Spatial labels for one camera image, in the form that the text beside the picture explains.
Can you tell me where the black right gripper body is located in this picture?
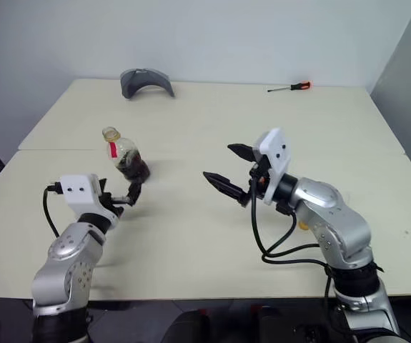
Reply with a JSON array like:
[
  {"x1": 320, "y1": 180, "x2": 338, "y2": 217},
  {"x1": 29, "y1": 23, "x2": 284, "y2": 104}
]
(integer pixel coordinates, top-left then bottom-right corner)
[{"x1": 241, "y1": 156, "x2": 272, "y2": 207}]

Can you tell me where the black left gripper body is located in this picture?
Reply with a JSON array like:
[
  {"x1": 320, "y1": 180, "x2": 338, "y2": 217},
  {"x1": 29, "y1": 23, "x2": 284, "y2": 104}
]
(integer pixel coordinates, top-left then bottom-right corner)
[{"x1": 99, "y1": 192, "x2": 132, "y2": 220}]

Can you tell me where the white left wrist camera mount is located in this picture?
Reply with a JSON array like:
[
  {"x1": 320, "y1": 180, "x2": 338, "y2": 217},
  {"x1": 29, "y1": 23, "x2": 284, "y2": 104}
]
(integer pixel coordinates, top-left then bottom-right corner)
[{"x1": 59, "y1": 173, "x2": 103, "y2": 216}]

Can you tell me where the grey baseball cap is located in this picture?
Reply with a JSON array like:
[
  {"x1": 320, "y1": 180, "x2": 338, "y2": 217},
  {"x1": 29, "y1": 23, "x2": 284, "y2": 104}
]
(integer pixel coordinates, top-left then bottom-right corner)
[{"x1": 119, "y1": 68, "x2": 177, "y2": 100}]

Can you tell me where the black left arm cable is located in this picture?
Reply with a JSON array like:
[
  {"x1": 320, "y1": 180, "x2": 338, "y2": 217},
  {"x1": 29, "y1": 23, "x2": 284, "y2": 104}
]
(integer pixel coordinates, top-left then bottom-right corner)
[{"x1": 43, "y1": 182, "x2": 64, "y2": 239}]

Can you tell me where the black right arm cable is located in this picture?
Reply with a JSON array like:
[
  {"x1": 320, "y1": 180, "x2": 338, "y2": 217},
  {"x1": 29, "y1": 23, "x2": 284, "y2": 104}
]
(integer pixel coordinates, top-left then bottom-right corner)
[{"x1": 249, "y1": 177, "x2": 335, "y2": 298}]

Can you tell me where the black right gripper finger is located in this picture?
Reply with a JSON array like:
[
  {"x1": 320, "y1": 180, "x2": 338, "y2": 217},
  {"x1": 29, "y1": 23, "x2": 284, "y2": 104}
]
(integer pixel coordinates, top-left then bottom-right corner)
[
  {"x1": 202, "y1": 171, "x2": 249, "y2": 207},
  {"x1": 227, "y1": 143, "x2": 260, "y2": 164}
]

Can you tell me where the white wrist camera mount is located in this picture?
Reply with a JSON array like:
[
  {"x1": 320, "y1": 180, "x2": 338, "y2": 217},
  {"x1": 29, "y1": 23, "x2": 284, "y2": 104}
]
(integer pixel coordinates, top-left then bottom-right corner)
[
  {"x1": 254, "y1": 126, "x2": 292, "y2": 207},
  {"x1": 59, "y1": 173, "x2": 103, "y2": 216}
]

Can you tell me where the bottle with dark liquid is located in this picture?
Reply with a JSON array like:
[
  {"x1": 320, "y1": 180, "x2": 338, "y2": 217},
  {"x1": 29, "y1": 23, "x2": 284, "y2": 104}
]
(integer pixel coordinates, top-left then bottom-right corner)
[{"x1": 101, "y1": 126, "x2": 153, "y2": 181}]

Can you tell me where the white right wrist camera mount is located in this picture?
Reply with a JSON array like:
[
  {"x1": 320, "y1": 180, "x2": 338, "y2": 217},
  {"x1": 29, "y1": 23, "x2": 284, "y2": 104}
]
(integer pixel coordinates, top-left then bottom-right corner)
[{"x1": 254, "y1": 126, "x2": 292, "y2": 207}]

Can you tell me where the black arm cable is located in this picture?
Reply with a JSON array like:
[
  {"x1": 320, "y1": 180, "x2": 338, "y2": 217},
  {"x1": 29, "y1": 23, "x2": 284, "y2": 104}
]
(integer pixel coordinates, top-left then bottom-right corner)
[
  {"x1": 249, "y1": 177, "x2": 335, "y2": 298},
  {"x1": 43, "y1": 182, "x2": 64, "y2": 239}
]

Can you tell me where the orange and black screwdriver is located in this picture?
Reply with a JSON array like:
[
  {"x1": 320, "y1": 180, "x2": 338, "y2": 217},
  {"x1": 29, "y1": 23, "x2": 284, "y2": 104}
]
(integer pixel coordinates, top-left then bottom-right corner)
[{"x1": 267, "y1": 81, "x2": 314, "y2": 94}]

